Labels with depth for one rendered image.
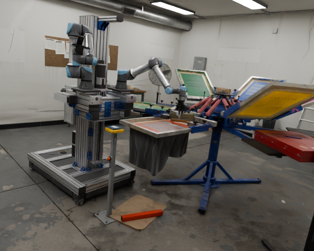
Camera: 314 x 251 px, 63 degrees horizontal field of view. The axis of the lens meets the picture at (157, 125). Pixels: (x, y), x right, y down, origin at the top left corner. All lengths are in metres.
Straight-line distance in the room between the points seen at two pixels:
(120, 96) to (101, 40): 0.67
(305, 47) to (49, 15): 5.46
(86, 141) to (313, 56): 5.10
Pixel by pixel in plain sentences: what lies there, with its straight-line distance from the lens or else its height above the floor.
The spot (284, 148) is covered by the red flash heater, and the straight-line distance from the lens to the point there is 2.23.
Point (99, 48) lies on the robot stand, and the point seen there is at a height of 1.70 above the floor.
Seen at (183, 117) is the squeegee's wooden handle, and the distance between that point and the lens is 2.90.
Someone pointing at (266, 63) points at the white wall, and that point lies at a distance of 6.90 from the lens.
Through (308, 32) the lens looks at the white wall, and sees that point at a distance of 6.69.
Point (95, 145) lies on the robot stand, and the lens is 3.18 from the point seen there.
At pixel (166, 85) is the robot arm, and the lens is 2.82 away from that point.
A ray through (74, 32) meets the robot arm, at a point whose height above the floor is 1.81.
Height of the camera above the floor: 1.60
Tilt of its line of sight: 13 degrees down
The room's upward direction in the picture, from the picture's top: 6 degrees clockwise
